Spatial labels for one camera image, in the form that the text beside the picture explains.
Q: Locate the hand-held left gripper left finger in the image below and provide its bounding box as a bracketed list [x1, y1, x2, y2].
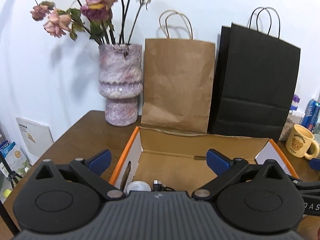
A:
[35, 149, 126, 202]

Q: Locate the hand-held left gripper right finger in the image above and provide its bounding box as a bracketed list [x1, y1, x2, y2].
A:
[191, 149, 284, 202]

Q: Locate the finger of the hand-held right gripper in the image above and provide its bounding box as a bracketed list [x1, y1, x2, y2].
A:
[287, 175, 320, 196]
[309, 158, 320, 172]

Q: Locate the red cardboard box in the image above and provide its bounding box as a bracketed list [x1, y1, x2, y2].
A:
[109, 126, 299, 193]

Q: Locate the white screw lid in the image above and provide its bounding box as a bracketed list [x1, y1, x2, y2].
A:
[126, 181, 151, 195]

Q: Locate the black usb cable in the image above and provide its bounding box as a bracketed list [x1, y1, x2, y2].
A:
[152, 179, 177, 192]

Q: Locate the yellow bear mug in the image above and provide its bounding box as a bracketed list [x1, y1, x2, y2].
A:
[285, 124, 320, 160]

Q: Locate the blue drink can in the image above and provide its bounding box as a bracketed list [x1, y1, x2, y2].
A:
[300, 99, 320, 132]

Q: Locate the white board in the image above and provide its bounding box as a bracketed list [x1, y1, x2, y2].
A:
[15, 116, 54, 165]

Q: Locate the pink marbled vase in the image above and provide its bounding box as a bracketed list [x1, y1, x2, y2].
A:
[98, 44, 143, 126]

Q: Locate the white packet yellow sticker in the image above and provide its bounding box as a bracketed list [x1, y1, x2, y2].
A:
[0, 144, 32, 180]

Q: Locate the brown paper bag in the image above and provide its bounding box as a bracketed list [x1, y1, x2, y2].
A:
[141, 10, 216, 134]

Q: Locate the black paper bag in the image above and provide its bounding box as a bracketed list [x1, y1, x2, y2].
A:
[209, 6, 301, 142]

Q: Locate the black light stand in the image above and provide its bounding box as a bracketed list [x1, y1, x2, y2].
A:
[0, 152, 22, 238]

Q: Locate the blue printed packet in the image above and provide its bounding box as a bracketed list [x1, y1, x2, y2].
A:
[0, 141, 15, 160]

